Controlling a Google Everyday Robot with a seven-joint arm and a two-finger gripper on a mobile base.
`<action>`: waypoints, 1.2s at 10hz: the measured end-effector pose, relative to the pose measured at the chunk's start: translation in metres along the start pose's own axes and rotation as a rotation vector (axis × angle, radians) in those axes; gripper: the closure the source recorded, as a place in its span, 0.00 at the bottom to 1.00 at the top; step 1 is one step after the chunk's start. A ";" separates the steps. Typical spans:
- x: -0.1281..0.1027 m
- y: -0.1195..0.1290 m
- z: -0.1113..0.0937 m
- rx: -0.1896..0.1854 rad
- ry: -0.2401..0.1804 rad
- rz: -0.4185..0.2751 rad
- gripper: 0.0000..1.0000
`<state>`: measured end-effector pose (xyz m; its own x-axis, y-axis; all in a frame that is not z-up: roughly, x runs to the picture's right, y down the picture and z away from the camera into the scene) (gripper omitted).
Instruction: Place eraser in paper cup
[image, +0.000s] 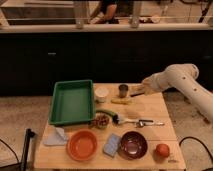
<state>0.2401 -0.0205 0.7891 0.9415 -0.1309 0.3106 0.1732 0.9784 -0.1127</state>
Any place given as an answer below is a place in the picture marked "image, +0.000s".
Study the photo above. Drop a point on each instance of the orange plastic bowl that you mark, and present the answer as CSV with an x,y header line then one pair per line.
x,y
82,145

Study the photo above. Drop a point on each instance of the green plastic tray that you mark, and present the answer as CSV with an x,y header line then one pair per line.
x,y
72,103

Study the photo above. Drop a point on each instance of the black stand pole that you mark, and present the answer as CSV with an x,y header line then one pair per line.
x,y
29,135

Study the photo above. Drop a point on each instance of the yellow banana piece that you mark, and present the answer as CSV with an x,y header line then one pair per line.
x,y
124,101

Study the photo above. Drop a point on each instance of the small bowl with nuts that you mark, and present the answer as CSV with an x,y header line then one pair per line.
x,y
100,122

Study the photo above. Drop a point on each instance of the person in dark shirt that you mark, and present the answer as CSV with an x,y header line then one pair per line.
x,y
108,8

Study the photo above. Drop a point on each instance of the black handled peeler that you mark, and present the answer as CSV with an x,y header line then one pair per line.
x,y
142,123

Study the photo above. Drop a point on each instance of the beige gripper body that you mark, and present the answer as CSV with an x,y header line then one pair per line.
x,y
148,86

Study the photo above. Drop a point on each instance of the green cucumber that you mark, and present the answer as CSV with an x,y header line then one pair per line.
x,y
108,112

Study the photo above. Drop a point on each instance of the blue sponge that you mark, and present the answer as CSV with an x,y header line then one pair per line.
x,y
111,146

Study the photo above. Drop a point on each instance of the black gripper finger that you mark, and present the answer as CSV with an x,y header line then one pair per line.
x,y
137,94

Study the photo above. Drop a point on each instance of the small metal cup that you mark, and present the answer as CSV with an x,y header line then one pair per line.
x,y
123,90

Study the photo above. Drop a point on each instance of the beige eraser block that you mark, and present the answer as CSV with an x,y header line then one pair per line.
x,y
136,89

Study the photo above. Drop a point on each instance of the dark red bowl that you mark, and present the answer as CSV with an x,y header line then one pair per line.
x,y
133,145

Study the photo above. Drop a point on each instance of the white folded cloth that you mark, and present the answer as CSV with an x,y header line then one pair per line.
x,y
57,138

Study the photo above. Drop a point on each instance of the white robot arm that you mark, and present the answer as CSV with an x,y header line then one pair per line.
x,y
183,78

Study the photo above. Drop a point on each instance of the white paper cup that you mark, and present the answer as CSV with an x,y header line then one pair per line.
x,y
101,94

